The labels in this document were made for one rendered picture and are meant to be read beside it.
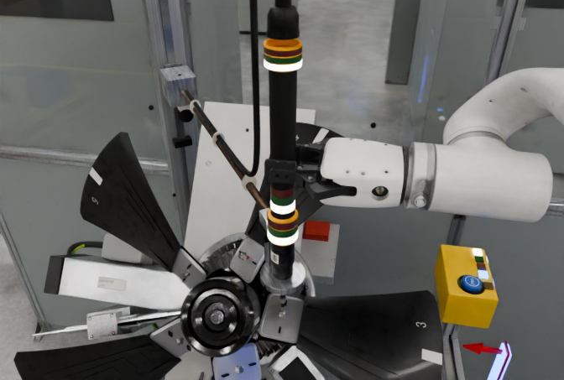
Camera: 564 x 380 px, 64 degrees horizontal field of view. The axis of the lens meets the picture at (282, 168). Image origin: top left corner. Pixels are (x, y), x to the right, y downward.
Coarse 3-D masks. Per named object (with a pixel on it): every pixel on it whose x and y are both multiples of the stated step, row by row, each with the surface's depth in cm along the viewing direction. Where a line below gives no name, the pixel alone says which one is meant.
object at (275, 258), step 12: (276, 0) 48; (288, 0) 48; (276, 12) 48; (288, 12) 48; (276, 24) 48; (288, 24) 48; (276, 36) 49; (288, 36) 49; (276, 252) 66; (288, 252) 65; (276, 264) 67; (288, 264) 67; (276, 276) 68; (288, 276) 68
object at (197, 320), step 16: (224, 272) 82; (192, 288) 72; (208, 288) 71; (224, 288) 71; (240, 288) 70; (256, 288) 80; (192, 304) 71; (208, 304) 71; (224, 304) 70; (240, 304) 71; (256, 304) 72; (192, 320) 71; (208, 320) 71; (224, 320) 71; (240, 320) 70; (192, 336) 70; (208, 336) 70; (224, 336) 70; (240, 336) 69; (256, 336) 79; (208, 352) 69; (224, 352) 69
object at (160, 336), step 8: (176, 320) 74; (160, 328) 74; (168, 328) 74; (176, 328) 75; (152, 336) 74; (160, 336) 75; (168, 336) 76; (176, 336) 76; (184, 336) 77; (160, 344) 76; (168, 344) 77; (176, 344) 77; (184, 344) 78; (176, 352) 79; (184, 352) 79
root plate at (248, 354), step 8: (248, 344) 77; (240, 352) 76; (248, 352) 77; (256, 352) 78; (216, 360) 72; (224, 360) 74; (232, 360) 75; (240, 360) 76; (248, 360) 77; (256, 360) 78; (216, 368) 72; (224, 368) 73; (232, 368) 74; (248, 368) 76; (256, 368) 77; (216, 376) 72; (232, 376) 74; (240, 376) 75; (248, 376) 76; (256, 376) 77
